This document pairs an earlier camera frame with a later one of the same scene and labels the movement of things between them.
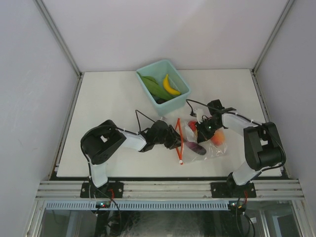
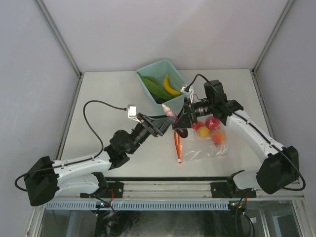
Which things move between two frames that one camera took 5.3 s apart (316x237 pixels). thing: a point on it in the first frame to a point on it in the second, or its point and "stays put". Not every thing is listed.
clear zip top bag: [191, 151] stays put
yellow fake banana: [168, 88] stays put
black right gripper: [202, 136] to [183, 120]
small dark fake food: [159, 100] stays put
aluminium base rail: [282, 189] stays put
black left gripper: [175, 139] to [157, 125]
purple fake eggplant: [196, 147] to [183, 132]
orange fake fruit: [218, 138] stays put
